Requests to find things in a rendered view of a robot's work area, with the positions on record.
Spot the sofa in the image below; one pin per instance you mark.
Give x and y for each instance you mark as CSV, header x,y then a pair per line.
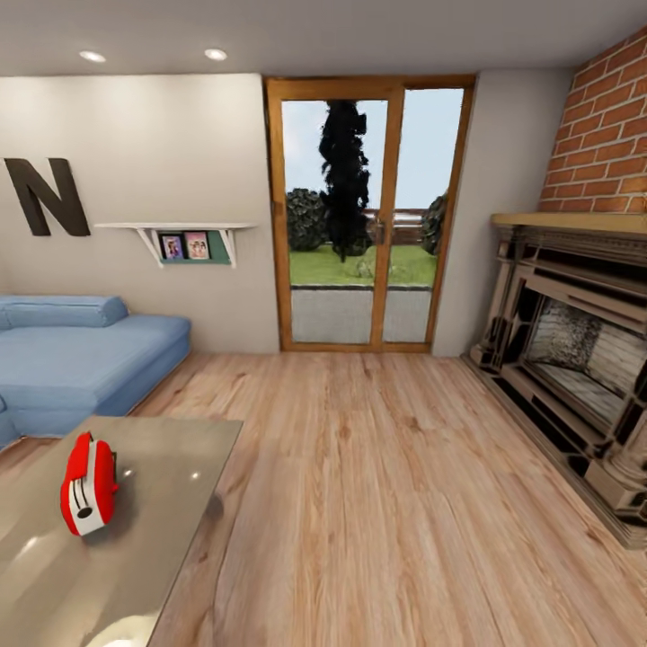
x,y
64,359

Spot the picture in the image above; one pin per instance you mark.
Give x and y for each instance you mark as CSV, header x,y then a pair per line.
x,y
172,246
196,245

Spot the coffee table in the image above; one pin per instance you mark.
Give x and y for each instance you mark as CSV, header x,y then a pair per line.
x,y
108,588

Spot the shelf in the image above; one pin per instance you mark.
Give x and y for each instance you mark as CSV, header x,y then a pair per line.
x,y
220,236

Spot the door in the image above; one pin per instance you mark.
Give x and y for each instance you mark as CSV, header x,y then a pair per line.
x,y
364,176

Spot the radio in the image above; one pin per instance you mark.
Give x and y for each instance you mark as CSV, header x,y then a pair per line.
x,y
87,495

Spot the decorative sign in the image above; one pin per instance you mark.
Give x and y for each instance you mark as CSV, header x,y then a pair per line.
x,y
32,190

